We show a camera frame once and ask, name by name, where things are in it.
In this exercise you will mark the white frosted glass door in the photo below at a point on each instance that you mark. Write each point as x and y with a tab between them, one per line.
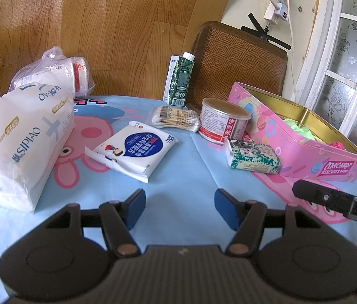
346	53

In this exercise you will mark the green white tissue packet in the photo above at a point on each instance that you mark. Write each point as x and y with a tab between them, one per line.
253	156

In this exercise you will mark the round food can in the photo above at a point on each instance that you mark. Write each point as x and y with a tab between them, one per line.
222	120

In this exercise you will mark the printed blue tablecloth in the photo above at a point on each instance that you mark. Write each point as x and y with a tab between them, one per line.
181	180

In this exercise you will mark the cotton swab pack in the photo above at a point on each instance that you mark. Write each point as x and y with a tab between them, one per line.
173	118

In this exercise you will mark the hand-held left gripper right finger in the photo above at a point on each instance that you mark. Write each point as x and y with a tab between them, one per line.
226	210

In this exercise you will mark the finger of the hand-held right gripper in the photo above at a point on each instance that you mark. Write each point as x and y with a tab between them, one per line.
314	191

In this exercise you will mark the green cloth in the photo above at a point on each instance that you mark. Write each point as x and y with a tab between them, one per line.
298	129

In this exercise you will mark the pink biscuit tin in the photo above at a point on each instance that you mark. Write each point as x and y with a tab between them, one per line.
295	145

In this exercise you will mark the green drink carton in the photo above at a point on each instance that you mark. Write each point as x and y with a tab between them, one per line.
180	82

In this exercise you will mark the white power strip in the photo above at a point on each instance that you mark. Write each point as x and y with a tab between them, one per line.
278	6

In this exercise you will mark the long black tape strip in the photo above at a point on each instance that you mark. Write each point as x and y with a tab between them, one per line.
276	39

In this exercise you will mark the large white tissue pack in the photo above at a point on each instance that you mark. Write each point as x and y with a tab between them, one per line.
23	145

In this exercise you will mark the pink cloth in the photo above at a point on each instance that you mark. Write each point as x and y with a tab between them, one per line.
337	145

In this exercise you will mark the blue white wipes packet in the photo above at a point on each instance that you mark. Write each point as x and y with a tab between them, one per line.
137	148

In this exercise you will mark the brown woven chair cushion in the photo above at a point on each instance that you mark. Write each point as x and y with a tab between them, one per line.
238	66

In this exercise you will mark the short black tape strip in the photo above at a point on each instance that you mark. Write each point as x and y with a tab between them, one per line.
256	22

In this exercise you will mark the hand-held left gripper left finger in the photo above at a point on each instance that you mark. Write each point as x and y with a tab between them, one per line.
135	209

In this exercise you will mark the plastic bag of toilet rolls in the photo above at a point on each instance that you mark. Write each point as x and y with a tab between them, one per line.
55	72

